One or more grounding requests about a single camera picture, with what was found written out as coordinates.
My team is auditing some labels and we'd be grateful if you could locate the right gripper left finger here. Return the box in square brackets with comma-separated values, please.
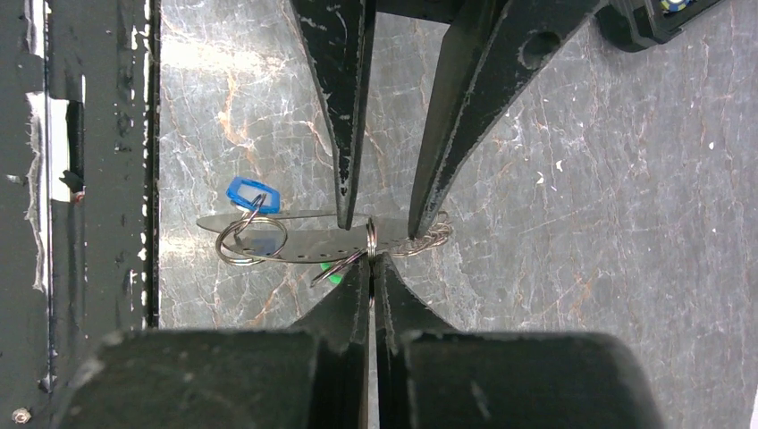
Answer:
[55, 257, 371, 428]

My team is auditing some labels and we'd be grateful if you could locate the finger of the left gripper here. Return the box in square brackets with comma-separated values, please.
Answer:
[291, 0, 377, 230]
[408, 1, 604, 238]

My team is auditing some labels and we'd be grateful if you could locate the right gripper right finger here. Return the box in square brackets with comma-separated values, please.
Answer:
[372, 256, 664, 428]

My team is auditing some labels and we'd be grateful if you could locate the green key tag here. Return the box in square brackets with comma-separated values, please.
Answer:
[320, 263, 343, 285]

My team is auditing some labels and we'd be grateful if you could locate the metal key organizer plate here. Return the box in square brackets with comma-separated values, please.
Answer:
[195, 192, 453, 290]

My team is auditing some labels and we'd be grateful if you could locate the blue key tag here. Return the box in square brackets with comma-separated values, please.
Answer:
[225, 176, 281, 215]

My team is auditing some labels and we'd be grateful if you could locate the black poker chip case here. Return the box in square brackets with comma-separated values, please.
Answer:
[595, 0, 721, 53]

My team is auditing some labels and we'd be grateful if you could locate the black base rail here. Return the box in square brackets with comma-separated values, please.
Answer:
[1, 1, 160, 428]

